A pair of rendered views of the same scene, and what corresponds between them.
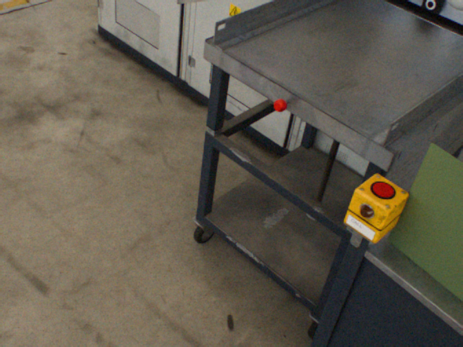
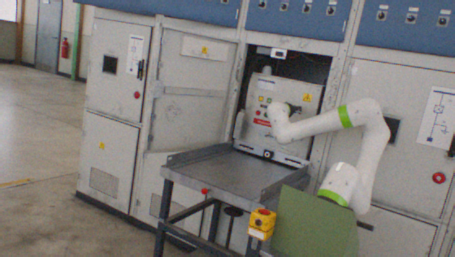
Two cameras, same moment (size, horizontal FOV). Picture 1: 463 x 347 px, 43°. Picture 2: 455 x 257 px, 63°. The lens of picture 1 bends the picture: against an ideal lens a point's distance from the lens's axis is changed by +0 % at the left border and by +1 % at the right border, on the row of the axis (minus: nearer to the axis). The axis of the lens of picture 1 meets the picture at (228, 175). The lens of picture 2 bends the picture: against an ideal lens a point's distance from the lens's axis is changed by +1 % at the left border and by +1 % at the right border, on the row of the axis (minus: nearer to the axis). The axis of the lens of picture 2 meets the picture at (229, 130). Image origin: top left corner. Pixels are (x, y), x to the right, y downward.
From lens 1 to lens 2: 50 cm
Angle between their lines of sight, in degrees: 31
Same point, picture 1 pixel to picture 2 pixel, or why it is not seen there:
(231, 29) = (174, 160)
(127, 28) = (96, 189)
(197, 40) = (142, 189)
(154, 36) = (114, 191)
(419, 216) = (283, 224)
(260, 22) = (187, 159)
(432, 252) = (292, 243)
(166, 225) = not seen: outside the picture
